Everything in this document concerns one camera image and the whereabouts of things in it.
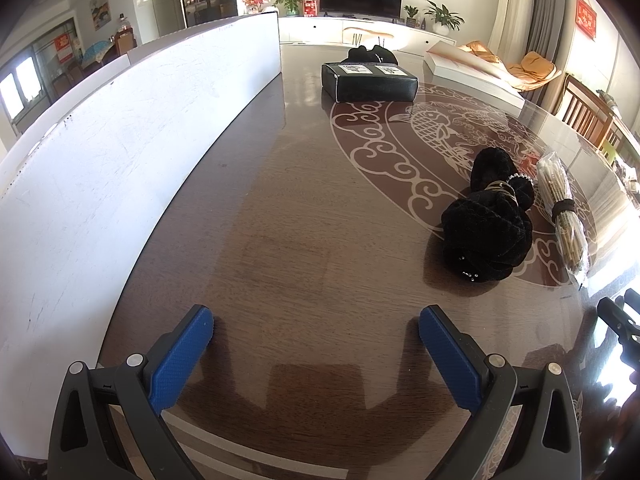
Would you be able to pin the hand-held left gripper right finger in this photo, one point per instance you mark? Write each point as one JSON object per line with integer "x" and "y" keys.
{"x": 452, "y": 360}

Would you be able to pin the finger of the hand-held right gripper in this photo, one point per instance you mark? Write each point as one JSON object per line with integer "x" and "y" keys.
{"x": 625, "y": 325}

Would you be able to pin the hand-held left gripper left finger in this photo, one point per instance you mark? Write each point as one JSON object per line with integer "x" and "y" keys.
{"x": 180, "y": 355}

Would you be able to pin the bagged bundle of wooden sticks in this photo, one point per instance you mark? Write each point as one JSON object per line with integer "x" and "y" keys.
{"x": 567, "y": 240}

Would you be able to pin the black scrunchie with rhinestone trim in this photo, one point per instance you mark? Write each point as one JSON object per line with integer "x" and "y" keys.
{"x": 492, "y": 167}

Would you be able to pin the cluttered wooden sideboard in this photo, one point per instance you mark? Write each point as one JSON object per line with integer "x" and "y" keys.
{"x": 625, "y": 150}

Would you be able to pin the white partition board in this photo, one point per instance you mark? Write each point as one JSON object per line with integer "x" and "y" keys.
{"x": 100, "y": 185}

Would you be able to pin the wooden chair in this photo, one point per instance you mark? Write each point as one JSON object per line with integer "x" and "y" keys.
{"x": 582, "y": 107}

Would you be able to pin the orange lounge chair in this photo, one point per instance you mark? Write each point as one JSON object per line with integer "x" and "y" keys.
{"x": 535, "y": 65}

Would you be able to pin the black box with white labels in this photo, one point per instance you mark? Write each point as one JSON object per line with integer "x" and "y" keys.
{"x": 370, "y": 87}

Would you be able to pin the white flat box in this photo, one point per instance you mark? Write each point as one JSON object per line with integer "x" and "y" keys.
{"x": 470, "y": 72}

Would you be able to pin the black cloth with white mark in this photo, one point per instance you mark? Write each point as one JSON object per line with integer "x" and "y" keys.
{"x": 372, "y": 56}

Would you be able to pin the grey curtain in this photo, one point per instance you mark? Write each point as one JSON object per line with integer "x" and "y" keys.
{"x": 550, "y": 15}

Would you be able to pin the red door poster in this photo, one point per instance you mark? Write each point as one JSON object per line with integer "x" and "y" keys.
{"x": 63, "y": 47}

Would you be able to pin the white curtain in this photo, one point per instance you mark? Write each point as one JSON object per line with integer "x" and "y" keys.
{"x": 512, "y": 10}

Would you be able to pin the wooden stool with metal legs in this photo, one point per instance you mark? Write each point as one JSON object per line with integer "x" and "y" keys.
{"x": 367, "y": 34}

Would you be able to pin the leafy plant in white pot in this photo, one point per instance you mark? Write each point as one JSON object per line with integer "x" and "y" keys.
{"x": 442, "y": 15}

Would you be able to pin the small green potted plant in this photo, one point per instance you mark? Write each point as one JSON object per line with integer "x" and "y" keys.
{"x": 411, "y": 14}

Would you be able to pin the white door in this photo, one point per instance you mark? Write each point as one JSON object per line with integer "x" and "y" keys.
{"x": 166, "y": 2}

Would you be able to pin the white television cabinet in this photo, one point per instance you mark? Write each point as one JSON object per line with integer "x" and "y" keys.
{"x": 320, "y": 30}

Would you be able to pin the red flower bouquet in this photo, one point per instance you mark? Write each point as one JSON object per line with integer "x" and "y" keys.
{"x": 256, "y": 2}

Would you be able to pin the bushy green potted plant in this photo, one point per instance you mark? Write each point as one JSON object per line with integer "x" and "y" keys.
{"x": 290, "y": 2}

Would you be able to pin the red gift box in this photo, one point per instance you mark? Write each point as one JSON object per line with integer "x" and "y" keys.
{"x": 310, "y": 7}

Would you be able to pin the red wall hanging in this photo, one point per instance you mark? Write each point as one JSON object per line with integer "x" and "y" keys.
{"x": 586, "y": 17}

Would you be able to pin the framed wall painting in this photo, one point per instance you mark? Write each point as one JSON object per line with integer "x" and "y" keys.
{"x": 99, "y": 9}

